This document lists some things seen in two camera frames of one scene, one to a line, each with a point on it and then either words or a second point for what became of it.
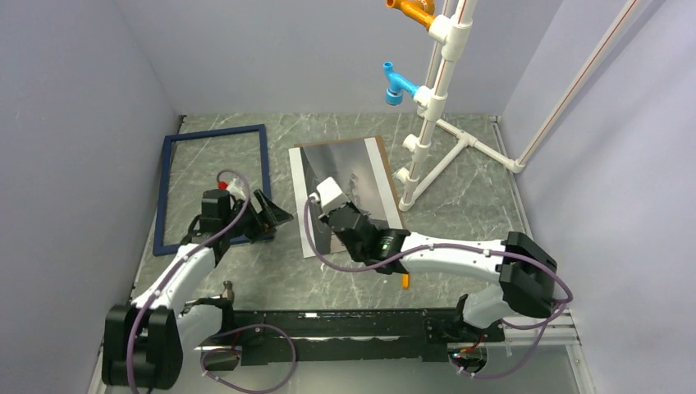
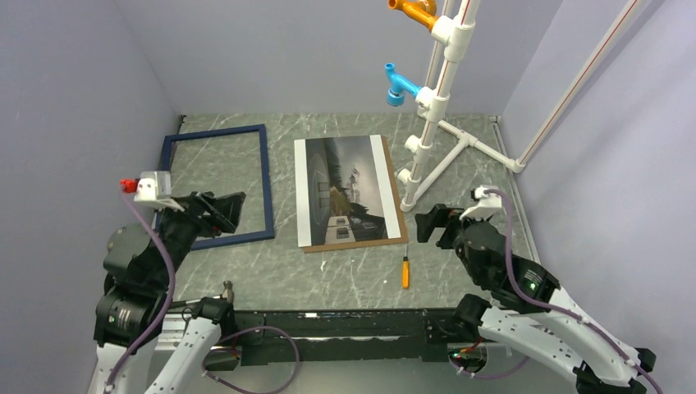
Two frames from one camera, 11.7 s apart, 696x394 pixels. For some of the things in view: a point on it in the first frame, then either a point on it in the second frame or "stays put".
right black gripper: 352,205 → 439,216
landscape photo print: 358,167 stays put
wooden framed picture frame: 158,247 stays put
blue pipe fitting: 397,84 stays put
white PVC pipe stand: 440,139 stays put
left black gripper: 265,222 → 225,209
